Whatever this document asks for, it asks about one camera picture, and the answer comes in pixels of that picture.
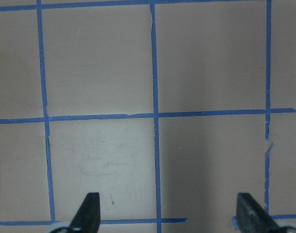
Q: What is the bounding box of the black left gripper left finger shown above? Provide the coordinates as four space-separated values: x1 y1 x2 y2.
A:
69 192 100 233

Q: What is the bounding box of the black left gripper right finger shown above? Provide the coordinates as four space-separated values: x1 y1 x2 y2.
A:
236 193 279 233

